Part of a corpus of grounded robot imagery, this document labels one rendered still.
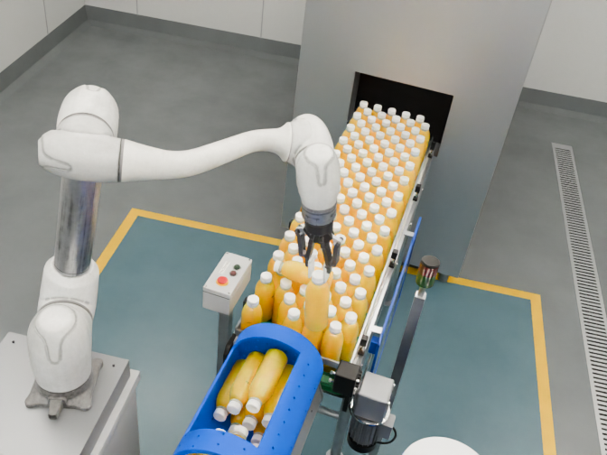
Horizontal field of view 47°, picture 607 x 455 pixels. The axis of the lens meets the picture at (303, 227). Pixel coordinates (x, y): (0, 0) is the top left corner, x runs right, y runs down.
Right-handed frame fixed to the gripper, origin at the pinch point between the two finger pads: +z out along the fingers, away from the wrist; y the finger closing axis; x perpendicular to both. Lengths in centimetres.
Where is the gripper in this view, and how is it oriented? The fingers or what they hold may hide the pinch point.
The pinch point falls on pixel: (318, 269)
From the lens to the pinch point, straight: 193.6
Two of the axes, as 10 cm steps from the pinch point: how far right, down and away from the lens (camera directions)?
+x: 4.2, -6.4, 6.5
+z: 0.1, 7.2, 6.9
